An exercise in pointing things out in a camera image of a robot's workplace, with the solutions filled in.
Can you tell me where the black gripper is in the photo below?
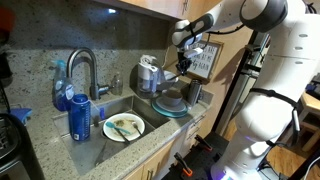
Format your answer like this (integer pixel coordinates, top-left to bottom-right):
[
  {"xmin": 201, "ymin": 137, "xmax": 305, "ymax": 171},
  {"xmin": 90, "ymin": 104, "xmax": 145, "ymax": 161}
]
[{"xmin": 176, "ymin": 52, "xmax": 192, "ymax": 76}]

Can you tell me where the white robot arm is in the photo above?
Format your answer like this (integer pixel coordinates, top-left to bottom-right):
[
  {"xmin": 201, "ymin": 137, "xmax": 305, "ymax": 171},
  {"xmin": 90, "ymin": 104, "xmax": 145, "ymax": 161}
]
[{"xmin": 172, "ymin": 0, "xmax": 320, "ymax": 180}]

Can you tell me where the large white mixing bowl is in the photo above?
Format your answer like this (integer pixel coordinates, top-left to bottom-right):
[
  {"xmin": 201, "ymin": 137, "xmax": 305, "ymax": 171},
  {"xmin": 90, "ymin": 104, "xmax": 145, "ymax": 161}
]
[{"xmin": 156, "ymin": 71, "xmax": 179, "ymax": 91}]

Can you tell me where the small white ceramic bowl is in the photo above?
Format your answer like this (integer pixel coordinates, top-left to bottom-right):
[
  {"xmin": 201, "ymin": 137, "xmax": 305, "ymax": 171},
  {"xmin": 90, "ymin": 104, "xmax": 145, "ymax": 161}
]
[{"xmin": 162, "ymin": 90, "xmax": 182, "ymax": 106}]

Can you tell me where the wood framed dishes sign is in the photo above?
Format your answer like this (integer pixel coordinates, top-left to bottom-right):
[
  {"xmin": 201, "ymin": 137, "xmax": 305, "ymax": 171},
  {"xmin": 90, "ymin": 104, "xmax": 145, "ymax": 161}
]
[{"xmin": 187, "ymin": 41, "xmax": 223, "ymax": 84}]

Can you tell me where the stainless steel tumbler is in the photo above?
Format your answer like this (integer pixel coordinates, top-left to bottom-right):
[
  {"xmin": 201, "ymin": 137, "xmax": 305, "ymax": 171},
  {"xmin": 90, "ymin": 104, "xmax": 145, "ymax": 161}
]
[{"xmin": 187, "ymin": 79, "xmax": 202, "ymax": 106}]

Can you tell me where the white dish towel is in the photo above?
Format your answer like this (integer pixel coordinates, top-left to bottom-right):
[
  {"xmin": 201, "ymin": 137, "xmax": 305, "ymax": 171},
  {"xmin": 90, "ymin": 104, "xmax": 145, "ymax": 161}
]
[{"xmin": 139, "ymin": 55, "xmax": 165, "ymax": 84}]

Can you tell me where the white water filter pitcher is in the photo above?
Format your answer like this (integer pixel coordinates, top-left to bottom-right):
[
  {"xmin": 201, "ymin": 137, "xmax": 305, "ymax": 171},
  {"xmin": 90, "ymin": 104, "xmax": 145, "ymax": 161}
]
[{"xmin": 138, "ymin": 63, "xmax": 158, "ymax": 99}]

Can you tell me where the wooden upper cabinet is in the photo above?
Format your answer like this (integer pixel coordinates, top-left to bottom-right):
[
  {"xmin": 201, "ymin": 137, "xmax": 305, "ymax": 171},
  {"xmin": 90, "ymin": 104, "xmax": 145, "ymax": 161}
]
[{"xmin": 95, "ymin": 0, "xmax": 221, "ymax": 21}]

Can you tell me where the wooden cabinet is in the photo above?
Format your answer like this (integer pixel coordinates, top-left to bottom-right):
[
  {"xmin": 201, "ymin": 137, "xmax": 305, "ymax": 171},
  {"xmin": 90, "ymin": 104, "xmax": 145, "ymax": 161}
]
[
  {"xmin": 123, "ymin": 113, "xmax": 207, "ymax": 180},
  {"xmin": 95, "ymin": 0, "xmax": 221, "ymax": 21}
]

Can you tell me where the clear glass soap dispenser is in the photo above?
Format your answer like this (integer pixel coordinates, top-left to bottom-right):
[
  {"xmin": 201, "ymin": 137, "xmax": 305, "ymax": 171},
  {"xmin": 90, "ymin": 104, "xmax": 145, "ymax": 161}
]
[{"xmin": 111, "ymin": 72, "xmax": 123, "ymax": 95}]

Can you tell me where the metal fork on plate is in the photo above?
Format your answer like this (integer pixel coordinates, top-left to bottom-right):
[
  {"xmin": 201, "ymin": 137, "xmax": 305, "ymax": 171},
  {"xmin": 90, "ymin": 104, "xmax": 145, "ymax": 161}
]
[{"xmin": 131, "ymin": 122, "xmax": 142, "ymax": 136}]

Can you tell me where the dirty white plate in sink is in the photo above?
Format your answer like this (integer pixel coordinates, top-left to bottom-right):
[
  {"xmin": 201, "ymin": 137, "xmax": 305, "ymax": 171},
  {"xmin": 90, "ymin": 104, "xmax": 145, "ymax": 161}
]
[{"xmin": 103, "ymin": 113, "xmax": 146, "ymax": 142}]

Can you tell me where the black orange clamp far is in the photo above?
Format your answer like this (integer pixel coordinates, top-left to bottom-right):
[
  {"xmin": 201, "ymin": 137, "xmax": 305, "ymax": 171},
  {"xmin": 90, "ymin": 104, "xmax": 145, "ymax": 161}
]
[{"xmin": 195, "ymin": 135, "xmax": 212, "ymax": 152}]

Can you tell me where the black orange clamp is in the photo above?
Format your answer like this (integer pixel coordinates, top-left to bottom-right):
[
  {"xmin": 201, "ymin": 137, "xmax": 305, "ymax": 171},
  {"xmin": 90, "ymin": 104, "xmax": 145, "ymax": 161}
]
[
  {"xmin": 195, "ymin": 135, "xmax": 212, "ymax": 152},
  {"xmin": 174, "ymin": 152, "xmax": 193, "ymax": 177}
]

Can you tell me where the dark metal kitchen faucet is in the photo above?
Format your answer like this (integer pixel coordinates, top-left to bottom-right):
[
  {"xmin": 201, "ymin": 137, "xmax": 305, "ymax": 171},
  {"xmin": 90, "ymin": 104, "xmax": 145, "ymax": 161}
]
[{"xmin": 67, "ymin": 47, "xmax": 111, "ymax": 100}]

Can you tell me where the teal scrub brush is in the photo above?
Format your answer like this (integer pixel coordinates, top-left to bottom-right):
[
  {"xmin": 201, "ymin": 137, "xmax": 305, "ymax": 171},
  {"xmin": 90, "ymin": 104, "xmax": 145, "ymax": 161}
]
[{"xmin": 105, "ymin": 122, "xmax": 131, "ymax": 144}]

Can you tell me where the black orange clamp near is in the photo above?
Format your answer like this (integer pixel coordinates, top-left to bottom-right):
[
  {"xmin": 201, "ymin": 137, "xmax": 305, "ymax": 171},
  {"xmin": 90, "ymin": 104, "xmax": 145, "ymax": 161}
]
[{"xmin": 174, "ymin": 152, "xmax": 193, "ymax": 177}]

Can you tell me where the wooden lower cabinet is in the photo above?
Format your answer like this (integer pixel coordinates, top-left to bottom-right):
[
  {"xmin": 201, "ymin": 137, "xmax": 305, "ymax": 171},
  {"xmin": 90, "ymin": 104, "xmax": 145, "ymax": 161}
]
[{"xmin": 123, "ymin": 113, "xmax": 207, "ymax": 180}]

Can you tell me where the blue dish soap bottle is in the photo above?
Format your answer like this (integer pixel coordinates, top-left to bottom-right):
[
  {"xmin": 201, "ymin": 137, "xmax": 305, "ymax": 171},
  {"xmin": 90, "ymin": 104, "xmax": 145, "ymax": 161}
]
[{"xmin": 52, "ymin": 60, "xmax": 74, "ymax": 112}]

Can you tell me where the stainless steel sink basin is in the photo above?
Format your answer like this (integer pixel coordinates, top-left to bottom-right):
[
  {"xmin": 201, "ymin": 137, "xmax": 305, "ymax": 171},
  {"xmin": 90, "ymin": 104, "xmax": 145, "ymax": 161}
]
[{"xmin": 53, "ymin": 96, "xmax": 169, "ymax": 175}]

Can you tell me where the wooden side table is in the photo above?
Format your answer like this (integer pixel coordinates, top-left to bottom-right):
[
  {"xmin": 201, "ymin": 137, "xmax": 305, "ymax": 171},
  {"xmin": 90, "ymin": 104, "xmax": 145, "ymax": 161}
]
[{"xmin": 299, "ymin": 92, "xmax": 320, "ymax": 152}]

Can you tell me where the blue sponge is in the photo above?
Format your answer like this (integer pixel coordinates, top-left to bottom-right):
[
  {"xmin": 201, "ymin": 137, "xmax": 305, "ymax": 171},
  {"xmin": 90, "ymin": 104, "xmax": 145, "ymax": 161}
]
[{"xmin": 10, "ymin": 108, "xmax": 32, "ymax": 126}]

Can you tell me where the black toaster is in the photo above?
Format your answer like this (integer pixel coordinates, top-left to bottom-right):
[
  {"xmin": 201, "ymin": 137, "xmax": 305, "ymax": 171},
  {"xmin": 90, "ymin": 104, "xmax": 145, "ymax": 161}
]
[{"xmin": 0, "ymin": 113, "xmax": 45, "ymax": 180}]

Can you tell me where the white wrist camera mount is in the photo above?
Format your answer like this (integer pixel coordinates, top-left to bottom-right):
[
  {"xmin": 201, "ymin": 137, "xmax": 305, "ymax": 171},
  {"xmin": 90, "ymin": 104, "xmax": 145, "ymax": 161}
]
[{"xmin": 183, "ymin": 43, "xmax": 204, "ymax": 58}]

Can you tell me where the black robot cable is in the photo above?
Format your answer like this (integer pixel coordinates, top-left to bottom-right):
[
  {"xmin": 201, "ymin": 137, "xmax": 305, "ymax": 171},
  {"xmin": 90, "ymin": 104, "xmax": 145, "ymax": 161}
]
[{"xmin": 249, "ymin": 87, "xmax": 303, "ymax": 148}]

